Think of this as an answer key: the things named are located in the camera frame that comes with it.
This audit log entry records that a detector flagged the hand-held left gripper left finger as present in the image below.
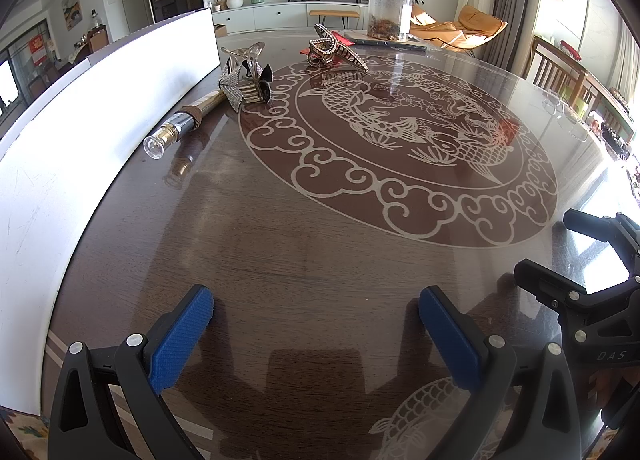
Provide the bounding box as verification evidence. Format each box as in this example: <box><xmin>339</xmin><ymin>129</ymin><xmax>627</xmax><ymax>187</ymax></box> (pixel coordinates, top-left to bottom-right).
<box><xmin>47</xmin><ymin>285</ymin><xmax>216</xmax><ymax>460</ymax></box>

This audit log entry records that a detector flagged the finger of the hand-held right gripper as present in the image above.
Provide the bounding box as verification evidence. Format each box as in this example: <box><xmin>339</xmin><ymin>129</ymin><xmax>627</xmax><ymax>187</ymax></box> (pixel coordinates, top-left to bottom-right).
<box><xmin>562</xmin><ymin>208</ymin><xmax>640</xmax><ymax>261</ymax></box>
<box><xmin>513</xmin><ymin>258</ymin><xmax>640</xmax><ymax>322</ymax></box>

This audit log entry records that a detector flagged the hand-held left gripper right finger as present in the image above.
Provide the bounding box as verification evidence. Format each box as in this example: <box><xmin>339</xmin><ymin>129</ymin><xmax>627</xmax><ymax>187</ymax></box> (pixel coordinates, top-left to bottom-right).
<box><xmin>419</xmin><ymin>285</ymin><xmax>583</xmax><ymax>460</ymax></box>

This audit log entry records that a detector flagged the white cardboard box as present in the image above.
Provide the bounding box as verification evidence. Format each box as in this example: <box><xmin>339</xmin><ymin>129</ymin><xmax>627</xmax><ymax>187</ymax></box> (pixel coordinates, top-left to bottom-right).
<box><xmin>0</xmin><ymin>7</ymin><xmax>221</xmax><ymax>416</ymax></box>

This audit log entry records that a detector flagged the gold rhinestone claw clip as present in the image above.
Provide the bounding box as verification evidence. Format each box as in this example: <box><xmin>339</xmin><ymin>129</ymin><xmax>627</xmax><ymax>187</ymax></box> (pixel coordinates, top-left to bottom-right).
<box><xmin>307</xmin><ymin>24</ymin><xmax>368</xmax><ymax>72</ymax></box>

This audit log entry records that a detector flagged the brown patterned glass desktop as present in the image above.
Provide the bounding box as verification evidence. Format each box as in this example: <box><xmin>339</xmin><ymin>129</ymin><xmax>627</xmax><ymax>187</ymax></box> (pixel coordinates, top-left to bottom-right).
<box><xmin>42</xmin><ymin>27</ymin><xmax>640</xmax><ymax>460</ymax></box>

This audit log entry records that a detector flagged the wooden armchair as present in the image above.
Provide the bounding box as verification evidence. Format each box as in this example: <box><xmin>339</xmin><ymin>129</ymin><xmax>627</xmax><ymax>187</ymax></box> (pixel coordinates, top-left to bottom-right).
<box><xmin>522</xmin><ymin>35</ymin><xmax>608</xmax><ymax>126</ymax></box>

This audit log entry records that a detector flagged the floral cloth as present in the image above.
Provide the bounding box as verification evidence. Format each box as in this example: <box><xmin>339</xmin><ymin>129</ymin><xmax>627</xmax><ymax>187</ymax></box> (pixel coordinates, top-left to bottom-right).
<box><xmin>0</xmin><ymin>407</ymin><xmax>66</xmax><ymax>460</ymax></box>

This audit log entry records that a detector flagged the gold perfume bottle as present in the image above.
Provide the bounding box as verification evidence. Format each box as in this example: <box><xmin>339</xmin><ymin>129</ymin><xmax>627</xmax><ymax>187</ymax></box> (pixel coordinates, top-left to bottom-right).
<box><xmin>143</xmin><ymin>90</ymin><xmax>228</xmax><ymax>161</ymax></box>

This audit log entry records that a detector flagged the orange lounge chair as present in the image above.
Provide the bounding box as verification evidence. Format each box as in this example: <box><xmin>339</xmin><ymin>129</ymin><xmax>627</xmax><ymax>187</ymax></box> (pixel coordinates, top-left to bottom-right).
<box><xmin>407</xmin><ymin>4</ymin><xmax>508</xmax><ymax>53</ymax></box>

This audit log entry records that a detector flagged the grey curtain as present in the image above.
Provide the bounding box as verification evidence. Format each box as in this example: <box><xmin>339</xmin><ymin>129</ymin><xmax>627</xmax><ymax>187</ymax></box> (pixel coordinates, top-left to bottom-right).
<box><xmin>495</xmin><ymin>0</ymin><xmax>546</xmax><ymax>81</ymax></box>

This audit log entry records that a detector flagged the rhinestone bow hair clip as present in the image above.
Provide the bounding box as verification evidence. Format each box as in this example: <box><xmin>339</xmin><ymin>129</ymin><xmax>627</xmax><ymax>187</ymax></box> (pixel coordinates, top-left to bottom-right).
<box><xmin>218</xmin><ymin>41</ymin><xmax>273</xmax><ymax>113</ymax></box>

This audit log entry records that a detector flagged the flat dark book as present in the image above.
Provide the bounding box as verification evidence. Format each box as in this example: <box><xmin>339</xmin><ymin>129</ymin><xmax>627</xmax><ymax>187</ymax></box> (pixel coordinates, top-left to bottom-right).
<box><xmin>342</xmin><ymin>29</ymin><xmax>428</xmax><ymax>52</ymax></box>

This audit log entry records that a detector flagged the clear fish tank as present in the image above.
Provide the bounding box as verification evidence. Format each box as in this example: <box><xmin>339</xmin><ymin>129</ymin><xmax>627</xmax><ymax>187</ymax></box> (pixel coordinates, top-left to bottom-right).
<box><xmin>367</xmin><ymin>0</ymin><xmax>415</xmax><ymax>42</ymax></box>

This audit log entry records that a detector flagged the balcony window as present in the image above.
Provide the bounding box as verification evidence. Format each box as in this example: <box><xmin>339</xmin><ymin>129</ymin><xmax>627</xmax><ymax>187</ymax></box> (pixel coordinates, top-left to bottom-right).
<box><xmin>0</xmin><ymin>57</ymin><xmax>21</xmax><ymax>113</ymax></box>

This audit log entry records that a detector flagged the white low cabinet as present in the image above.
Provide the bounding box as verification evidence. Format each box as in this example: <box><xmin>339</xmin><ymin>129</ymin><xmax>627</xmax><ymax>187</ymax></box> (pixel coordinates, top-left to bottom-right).
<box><xmin>211</xmin><ymin>1</ymin><xmax>373</xmax><ymax>33</ymax></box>

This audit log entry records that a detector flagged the wooden bench with metal legs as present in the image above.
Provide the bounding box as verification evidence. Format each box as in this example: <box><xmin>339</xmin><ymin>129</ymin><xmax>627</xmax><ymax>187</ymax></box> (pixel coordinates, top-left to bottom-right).
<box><xmin>308</xmin><ymin>9</ymin><xmax>361</xmax><ymax>30</ymax></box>

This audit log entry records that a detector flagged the white door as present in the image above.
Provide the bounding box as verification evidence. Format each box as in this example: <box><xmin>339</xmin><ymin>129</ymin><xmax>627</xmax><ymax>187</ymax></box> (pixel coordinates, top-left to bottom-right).
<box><xmin>116</xmin><ymin>0</ymin><xmax>151</xmax><ymax>38</ymax></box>

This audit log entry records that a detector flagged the framed wall painting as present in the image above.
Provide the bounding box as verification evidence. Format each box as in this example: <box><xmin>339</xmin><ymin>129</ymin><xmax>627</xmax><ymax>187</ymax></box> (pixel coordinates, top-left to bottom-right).
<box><xmin>61</xmin><ymin>0</ymin><xmax>82</xmax><ymax>31</ymax></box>

